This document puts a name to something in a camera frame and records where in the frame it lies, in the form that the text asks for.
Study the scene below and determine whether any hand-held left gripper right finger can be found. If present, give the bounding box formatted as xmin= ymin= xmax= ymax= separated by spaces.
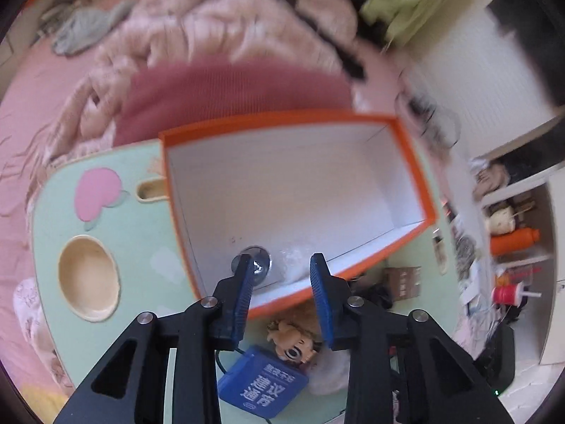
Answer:
xmin=309 ymin=253 xmax=515 ymax=424

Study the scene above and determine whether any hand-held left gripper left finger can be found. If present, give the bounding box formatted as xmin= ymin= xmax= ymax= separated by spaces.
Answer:
xmin=53 ymin=254 xmax=257 ymax=424

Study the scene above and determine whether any small doll keychain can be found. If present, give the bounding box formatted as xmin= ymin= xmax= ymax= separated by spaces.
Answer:
xmin=266 ymin=318 xmax=326 ymax=365

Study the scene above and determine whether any brown snack packet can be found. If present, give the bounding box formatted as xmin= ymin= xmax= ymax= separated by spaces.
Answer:
xmin=384 ymin=266 xmax=423 ymax=302

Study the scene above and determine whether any blue card box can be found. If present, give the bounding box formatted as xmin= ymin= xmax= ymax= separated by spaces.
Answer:
xmin=217 ymin=345 xmax=310 ymax=418

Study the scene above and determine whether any orange cardboard box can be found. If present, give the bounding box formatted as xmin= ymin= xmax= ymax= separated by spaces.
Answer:
xmin=158 ymin=112 xmax=439 ymax=320

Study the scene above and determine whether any white fluffy pad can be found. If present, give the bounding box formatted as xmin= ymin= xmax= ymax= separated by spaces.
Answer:
xmin=308 ymin=353 xmax=350 ymax=396

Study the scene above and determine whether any green cartoon desk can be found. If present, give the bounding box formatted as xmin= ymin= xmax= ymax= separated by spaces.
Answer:
xmin=29 ymin=143 xmax=486 ymax=424

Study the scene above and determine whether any red cup with straw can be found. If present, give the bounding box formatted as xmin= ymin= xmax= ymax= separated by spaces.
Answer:
xmin=492 ymin=283 xmax=543 ymax=307

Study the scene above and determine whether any black box with green light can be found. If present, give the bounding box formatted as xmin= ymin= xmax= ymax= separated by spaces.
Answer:
xmin=478 ymin=322 xmax=516 ymax=397

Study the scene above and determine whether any orange bottle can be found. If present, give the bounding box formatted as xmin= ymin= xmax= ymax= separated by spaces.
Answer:
xmin=490 ymin=227 xmax=540 ymax=257

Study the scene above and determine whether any dark red ribbed cloth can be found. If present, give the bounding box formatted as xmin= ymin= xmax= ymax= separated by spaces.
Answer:
xmin=112 ymin=59 xmax=354 ymax=147

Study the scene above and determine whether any rose print bed sheet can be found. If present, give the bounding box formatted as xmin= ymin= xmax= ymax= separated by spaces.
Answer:
xmin=12 ymin=277 xmax=73 ymax=396

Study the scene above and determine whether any white shelf unit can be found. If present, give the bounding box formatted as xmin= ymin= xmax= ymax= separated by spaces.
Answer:
xmin=470 ymin=115 xmax=565 ymax=366

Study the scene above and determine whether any pink floral quilt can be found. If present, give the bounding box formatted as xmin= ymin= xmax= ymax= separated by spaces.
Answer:
xmin=44 ymin=0 xmax=369 ymax=164

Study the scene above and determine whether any white slatted wardrobe door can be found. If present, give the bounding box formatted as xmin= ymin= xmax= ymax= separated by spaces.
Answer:
xmin=388 ymin=0 xmax=565 ymax=160

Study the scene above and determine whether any pink bed sheet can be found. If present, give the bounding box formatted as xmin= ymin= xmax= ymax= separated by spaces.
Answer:
xmin=0 ymin=0 xmax=146 ymax=283

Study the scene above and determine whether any grey crumpled cloth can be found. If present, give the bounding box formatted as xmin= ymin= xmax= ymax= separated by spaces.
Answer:
xmin=39 ymin=0 xmax=135 ymax=57

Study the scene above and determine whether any light green hanging garment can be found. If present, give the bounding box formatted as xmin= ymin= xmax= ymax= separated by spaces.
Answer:
xmin=358 ymin=0 xmax=521 ymax=48

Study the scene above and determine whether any black hanging jacket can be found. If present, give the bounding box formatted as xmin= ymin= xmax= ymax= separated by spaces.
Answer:
xmin=486 ymin=0 xmax=565 ymax=107

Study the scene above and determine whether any thin black cable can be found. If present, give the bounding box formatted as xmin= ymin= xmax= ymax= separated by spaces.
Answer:
xmin=215 ymin=349 xmax=274 ymax=421

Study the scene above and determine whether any black charger with cable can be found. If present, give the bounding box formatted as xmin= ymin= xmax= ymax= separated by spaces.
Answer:
xmin=394 ymin=92 xmax=460 ymax=147

